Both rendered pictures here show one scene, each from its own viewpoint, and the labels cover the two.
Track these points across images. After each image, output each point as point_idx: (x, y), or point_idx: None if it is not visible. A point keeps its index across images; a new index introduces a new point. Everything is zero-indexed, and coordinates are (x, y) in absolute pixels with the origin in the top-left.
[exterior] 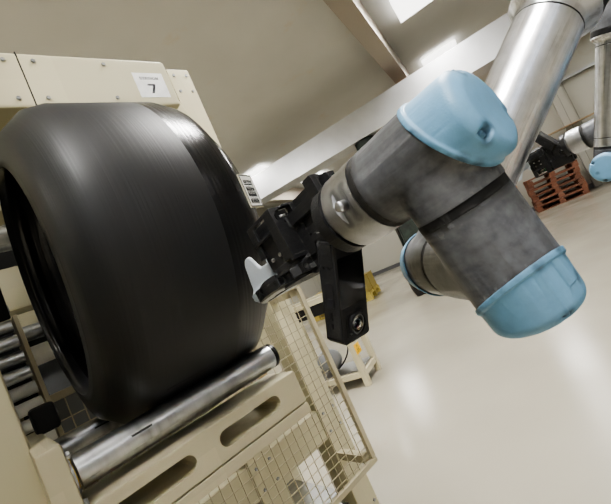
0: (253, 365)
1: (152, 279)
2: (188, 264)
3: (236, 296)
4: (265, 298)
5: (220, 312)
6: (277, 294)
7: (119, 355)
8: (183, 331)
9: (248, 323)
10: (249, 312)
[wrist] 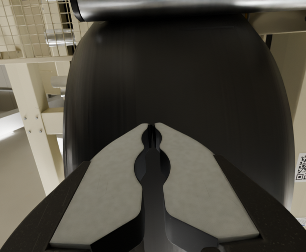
0: (116, 1)
1: (255, 173)
2: None
3: (139, 114)
4: (254, 189)
5: (167, 99)
6: (143, 147)
7: (281, 89)
8: (224, 93)
9: (119, 65)
10: (117, 81)
